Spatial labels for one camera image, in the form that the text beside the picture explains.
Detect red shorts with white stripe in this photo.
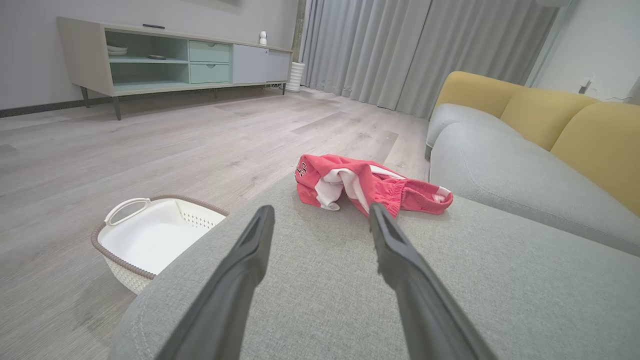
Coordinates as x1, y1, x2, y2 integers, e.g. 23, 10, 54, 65
295, 153, 455, 219

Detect dark grey curtain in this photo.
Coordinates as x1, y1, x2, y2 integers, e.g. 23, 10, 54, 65
395, 0, 562, 120

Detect white ribbed floor vase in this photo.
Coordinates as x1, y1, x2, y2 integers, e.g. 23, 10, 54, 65
286, 61, 306, 94

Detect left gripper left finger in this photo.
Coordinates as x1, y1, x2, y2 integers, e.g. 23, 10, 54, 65
155, 205, 276, 360

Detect grey sofa seat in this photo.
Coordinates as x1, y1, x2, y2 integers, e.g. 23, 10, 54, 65
425, 103, 640, 258

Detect white laundry basket brown rim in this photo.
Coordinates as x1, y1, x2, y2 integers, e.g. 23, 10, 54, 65
91, 194, 231, 296

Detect light grey curtain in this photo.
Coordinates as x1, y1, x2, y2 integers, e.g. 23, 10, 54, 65
300, 0, 432, 112

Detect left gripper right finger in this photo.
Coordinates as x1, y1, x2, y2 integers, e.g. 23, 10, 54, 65
369, 202, 499, 360

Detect beige and green TV cabinet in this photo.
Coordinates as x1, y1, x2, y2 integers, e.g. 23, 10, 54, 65
56, 16, 294, 121

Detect yellow sofa back cushion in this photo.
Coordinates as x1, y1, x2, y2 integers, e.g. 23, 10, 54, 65
434, 71, 526, 120
500, 88, 601, 152
550, 102, 640, 217

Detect grey and yellow sofa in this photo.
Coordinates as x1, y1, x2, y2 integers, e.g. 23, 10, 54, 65
107, 172, 640, 360

